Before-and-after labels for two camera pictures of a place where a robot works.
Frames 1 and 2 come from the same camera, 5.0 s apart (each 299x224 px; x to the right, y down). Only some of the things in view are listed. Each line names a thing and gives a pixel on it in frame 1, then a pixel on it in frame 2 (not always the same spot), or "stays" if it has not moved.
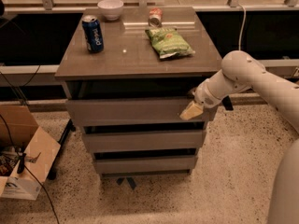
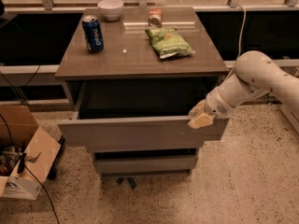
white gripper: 205,96 -> 217,105
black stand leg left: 70,126 stays
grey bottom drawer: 146,164 stays
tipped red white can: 155,17 stays
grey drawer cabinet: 129,72 stays
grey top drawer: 130,113 -> 139,133
